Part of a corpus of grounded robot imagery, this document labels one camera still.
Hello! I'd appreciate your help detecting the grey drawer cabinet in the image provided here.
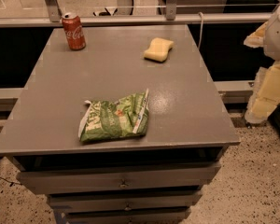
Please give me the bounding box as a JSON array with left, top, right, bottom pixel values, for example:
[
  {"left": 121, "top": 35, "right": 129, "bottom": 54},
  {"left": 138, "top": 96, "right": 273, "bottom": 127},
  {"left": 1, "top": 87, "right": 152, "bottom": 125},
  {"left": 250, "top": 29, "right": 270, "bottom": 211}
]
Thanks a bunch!
[{"left": 0, "top": 25, "right": 239, "bottom": 224}]

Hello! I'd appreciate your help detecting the yellow sponge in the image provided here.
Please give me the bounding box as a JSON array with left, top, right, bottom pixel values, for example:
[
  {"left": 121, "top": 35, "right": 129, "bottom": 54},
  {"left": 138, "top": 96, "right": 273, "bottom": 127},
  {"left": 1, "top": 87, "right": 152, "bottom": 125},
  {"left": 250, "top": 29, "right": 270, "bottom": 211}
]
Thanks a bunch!
[{"left": 144, "top": 37, "right": 174, "bottom": 63}]

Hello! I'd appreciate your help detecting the white cable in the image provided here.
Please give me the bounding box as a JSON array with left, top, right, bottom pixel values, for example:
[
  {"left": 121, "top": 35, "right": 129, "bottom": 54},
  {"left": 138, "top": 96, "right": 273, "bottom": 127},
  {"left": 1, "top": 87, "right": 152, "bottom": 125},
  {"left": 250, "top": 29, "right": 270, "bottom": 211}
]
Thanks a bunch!
[{"left": 197, "top": 11, "right": 205, "bottom": 49}]

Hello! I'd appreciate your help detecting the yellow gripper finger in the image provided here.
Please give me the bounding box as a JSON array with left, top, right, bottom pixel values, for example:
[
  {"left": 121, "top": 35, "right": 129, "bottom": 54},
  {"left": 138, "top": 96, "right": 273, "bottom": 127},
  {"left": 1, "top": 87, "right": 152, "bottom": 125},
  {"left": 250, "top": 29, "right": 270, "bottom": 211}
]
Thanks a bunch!
[
  {"left": 244, "top": 22, "right": 267, "bottom": 49},
  {"left": 245, "top": 62, "right": 280, "bottom": 124}
]

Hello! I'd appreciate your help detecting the grey metal railing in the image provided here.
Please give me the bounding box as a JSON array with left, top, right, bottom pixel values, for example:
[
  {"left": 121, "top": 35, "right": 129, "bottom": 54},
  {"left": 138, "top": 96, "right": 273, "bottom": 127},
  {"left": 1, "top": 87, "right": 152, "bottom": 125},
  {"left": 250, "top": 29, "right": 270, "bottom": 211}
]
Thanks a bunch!
[{"left": 0, "top": 0, "right": 280, "bottom": 27}]

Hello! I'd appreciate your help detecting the middle cabinet drawer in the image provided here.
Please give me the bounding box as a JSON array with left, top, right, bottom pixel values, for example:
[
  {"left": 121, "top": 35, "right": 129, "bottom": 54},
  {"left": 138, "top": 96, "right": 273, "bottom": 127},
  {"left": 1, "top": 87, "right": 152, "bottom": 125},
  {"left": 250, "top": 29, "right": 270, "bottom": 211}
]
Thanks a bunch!
[{"left": 49, "top": 190, "right": 202, "bottom": 213}]

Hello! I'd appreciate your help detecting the green jalapeno chip bag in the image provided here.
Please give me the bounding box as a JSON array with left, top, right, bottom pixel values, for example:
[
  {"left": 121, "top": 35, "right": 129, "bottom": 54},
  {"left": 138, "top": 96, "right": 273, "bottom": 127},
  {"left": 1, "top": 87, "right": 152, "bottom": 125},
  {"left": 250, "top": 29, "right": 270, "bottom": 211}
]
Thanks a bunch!
[{"left": 78, "top": 90, "right": 149, "bottom": 143}]

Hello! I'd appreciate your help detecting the red coca-cola can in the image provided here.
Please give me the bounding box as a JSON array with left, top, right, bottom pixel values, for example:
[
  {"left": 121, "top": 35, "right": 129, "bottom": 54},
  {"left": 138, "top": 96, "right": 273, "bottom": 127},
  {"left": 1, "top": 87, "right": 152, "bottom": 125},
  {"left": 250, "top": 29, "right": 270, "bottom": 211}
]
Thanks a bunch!
[{"left": 62, "top": 12, "right": 86, "bottom": 50}]

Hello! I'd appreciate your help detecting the top cabinet drawer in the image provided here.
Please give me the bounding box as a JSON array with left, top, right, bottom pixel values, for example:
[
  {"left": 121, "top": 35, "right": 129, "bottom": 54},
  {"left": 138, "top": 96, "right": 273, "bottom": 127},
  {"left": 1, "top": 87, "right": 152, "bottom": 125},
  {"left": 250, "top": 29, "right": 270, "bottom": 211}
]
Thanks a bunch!
[{"left": 17, "top": 162, "right": 220, "bottom": 194}]

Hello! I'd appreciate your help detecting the cabinet drawer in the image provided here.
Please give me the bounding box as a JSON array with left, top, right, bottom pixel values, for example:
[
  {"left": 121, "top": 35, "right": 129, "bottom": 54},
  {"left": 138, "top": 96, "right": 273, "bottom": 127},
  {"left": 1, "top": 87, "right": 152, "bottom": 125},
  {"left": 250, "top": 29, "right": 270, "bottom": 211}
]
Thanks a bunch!
[
  {"left": 66, "top": 207, "right": 189, "bottom": 224},
  {"left": 49, "top": 190, "right": 202, "bottom": 213},
  {"left": 17, "top": 162, "right": 220, "bottom": 194}
]

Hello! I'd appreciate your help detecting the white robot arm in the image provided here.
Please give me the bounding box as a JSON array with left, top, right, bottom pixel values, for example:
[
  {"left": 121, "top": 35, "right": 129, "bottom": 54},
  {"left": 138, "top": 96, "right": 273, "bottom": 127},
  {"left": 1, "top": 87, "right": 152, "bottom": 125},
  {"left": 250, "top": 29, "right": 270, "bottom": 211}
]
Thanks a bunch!
[{"left": 244, "top": 6, "right": 280, "bottom": 124}]

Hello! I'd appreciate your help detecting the bottom cabinet drawer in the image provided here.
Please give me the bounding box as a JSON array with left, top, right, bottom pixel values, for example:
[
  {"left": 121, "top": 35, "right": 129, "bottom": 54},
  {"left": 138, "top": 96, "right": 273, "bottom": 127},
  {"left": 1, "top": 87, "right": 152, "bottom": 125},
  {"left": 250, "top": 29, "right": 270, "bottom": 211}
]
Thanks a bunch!
[{"left": 66, "top": 207, "right": 189, "bottom": 224}]

